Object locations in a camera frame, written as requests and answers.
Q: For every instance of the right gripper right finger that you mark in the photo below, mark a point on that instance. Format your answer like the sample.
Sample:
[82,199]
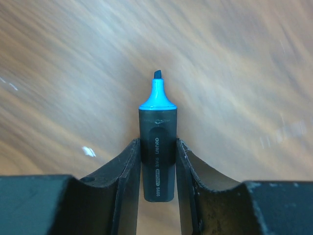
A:
[210,203]

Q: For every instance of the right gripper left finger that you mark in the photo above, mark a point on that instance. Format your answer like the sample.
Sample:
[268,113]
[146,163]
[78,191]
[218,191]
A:
[117,186]

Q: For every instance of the black blue highlighter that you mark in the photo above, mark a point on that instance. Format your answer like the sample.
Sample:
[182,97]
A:
[158,136]

